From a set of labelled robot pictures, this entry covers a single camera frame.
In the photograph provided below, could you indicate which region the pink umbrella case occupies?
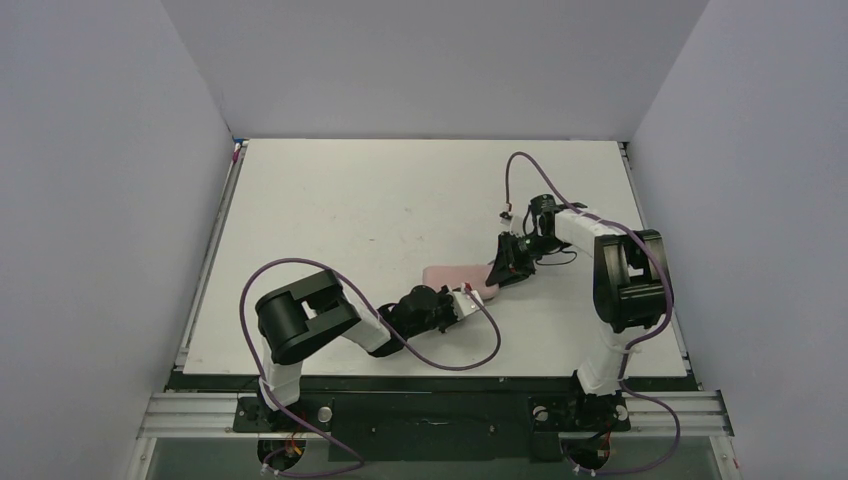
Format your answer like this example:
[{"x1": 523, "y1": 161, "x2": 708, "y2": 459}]
[{"x1": 422, "y1": 264, "x2": 500, "y2": 300}]

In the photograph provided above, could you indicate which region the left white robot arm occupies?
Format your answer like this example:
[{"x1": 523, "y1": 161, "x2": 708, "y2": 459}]
[{"x1": 255, "y1": 271, "x2": 479, "y2": 411}]

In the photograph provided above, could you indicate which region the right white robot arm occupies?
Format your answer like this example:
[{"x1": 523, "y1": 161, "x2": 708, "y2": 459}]
[{"x1": 485, "y1": 194, "x2": 673, "y2": 396}]

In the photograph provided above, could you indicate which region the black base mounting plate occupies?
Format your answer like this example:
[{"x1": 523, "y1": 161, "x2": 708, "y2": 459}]
[{"x1": 166, "y1": 372, "x2": 694, "y2": 470}]

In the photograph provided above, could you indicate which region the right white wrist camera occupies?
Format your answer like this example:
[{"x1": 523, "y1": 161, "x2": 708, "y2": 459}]
[{"x1": 499, "y1": 211, "x2": 527, "y2": 237}]

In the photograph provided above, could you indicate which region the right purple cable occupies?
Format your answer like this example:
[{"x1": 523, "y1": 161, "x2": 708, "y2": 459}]
[{"x1": 505, "y1": 151, "x2": 682, "y2": 477}]

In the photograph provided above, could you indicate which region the purple cable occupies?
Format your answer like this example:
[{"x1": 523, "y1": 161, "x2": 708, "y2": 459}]
[
  {"x1": 239, "y1": 258, "x2": 502, "y2": 478},
  {"x1": 505, "y1": 151, "x2": 682, "y2": 477}
]

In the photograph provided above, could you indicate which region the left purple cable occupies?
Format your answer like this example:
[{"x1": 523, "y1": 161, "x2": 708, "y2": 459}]
[{"x1": 239, "y1": 258, "x2": 502, "y2": 478}]

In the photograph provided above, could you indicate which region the aluminium extrusion rail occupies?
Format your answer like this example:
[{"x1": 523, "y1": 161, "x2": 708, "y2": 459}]
[{"x1": 125, "y1": 139, "x2": 735, "y2": 480}]

